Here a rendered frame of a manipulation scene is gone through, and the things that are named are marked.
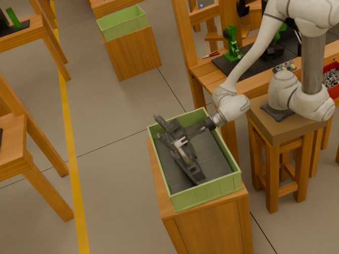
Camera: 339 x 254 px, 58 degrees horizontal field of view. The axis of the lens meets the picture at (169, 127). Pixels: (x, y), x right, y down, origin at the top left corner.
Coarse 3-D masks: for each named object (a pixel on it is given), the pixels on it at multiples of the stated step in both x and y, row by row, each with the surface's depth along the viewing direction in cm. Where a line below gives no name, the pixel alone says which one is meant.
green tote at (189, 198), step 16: (192, 112) 212; (160, 128) 214; (224, 144) 184; (160, 160) 208; (224, 176) 167; (240, 176) 170; (192, 192) 168; (208, 192) 172; (224, 192) 176; (176, 208) 174
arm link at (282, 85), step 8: (280, 72) 181; (288, 72) 180; (272, 80) 182; (280, 80) 177; (288, 80) 175; (296, 80) 177; (272, 88) 182; (280, 88) 178; (288, 88) 176; (272, 96) 185; (280, 96) 180; (288, 96) 176; (272, 104) 189; (280, 104) 183
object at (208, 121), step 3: (207, 117) 159; (204, 120) 159; (207, 120) 158; (210, 120) 157; (207, 123) 157; (210, 123) 157; (213, 123) 157; (207, 126) 157; (210, 126) 157; (213, 126) 158; (210, 129) 158; (213, 129) 159
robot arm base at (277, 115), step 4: (264, 104) 200; (260, 108) 201; (264, 108) 198; (268, 108) 195; (272, 108) 191; (268, 112) 195; (272, 112) 193; (276, 112) 191; (280, 112) 190; (284, 112) 189; (288, 112) 190; (292, 112) 192; (272, 116) 193; (276, 116) 191; (280, 116) 190; (284, 116) 190; (288, 116) 192; (276, 120) 190; (280, 120) 190
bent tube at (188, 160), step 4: (176, 140) 160; (176, 148) 162; (180, 148) 161; (180, 152) 161; (184, 152) 162; (184, 156) 161; (188, 156) 181; (184, 160) 163; (188, 160) 163; (188, 164) 165
